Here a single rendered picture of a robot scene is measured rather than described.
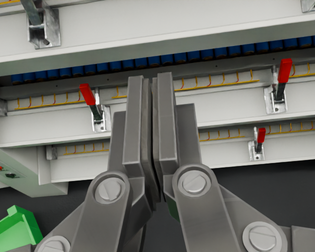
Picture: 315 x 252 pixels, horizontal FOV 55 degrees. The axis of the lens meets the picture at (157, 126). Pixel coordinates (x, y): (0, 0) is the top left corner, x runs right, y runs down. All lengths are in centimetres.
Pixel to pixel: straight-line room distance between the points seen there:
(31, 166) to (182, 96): 34
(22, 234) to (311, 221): 65
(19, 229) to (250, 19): 69
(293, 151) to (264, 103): 21
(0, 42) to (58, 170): 40
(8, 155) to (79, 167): 17
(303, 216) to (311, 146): 16
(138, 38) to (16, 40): 13
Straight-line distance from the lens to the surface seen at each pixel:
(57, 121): 52
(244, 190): 74
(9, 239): 84
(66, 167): 70
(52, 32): 33
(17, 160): 61
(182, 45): 33
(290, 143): 68
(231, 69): 46
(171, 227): 72
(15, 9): 37
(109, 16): 33
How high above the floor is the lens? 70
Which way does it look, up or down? 61 degrees down
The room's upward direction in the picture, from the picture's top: 17 degrees counter-clockwise
